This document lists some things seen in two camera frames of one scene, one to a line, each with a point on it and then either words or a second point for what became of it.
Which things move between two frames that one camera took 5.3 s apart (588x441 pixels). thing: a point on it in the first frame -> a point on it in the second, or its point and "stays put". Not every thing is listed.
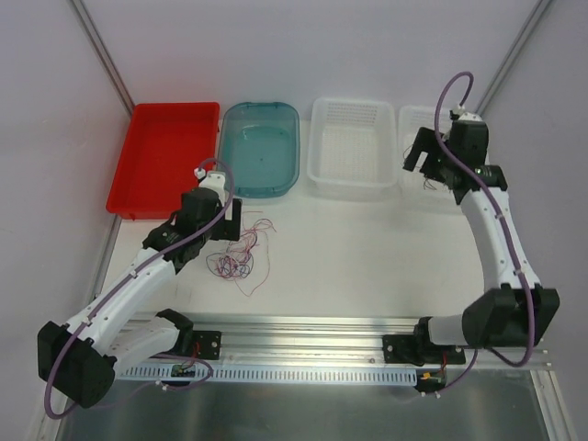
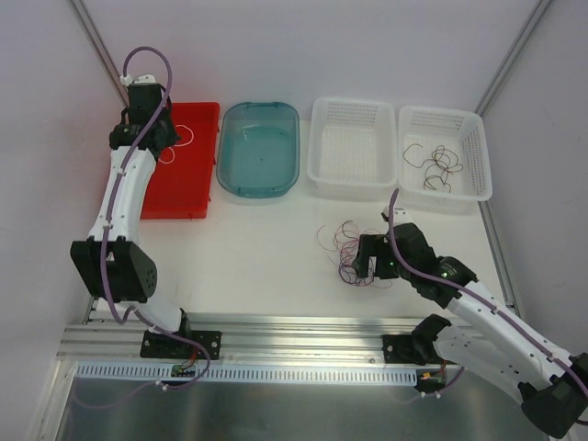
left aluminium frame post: x=101 y=53 stays put
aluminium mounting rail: x=337 y=342 stays put
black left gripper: x=228 y=220 -> x=164 y=135
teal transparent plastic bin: x=261 y=141 stays put
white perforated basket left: x=352 y=148 stays put
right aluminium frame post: x=534 y=20 stays put
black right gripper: x=424 y=150 -> x=374 y=256
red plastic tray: x=166 y=142 stays put
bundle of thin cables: x=247 y=257 -> x=347 y=239
